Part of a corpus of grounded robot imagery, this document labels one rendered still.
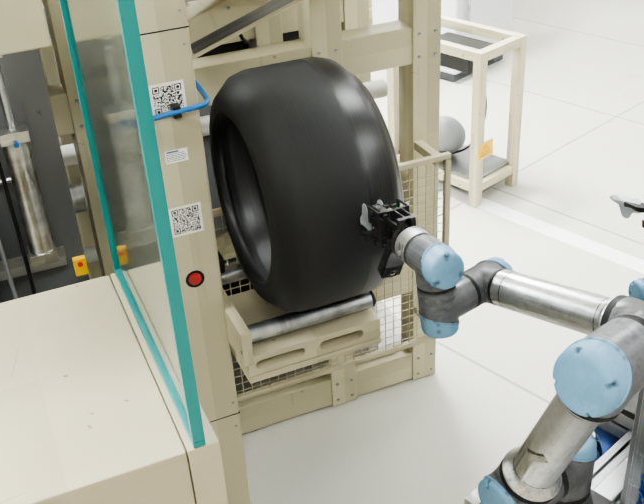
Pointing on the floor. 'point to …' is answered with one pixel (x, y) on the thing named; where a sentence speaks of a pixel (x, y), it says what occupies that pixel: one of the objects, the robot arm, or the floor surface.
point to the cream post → (177, 128)
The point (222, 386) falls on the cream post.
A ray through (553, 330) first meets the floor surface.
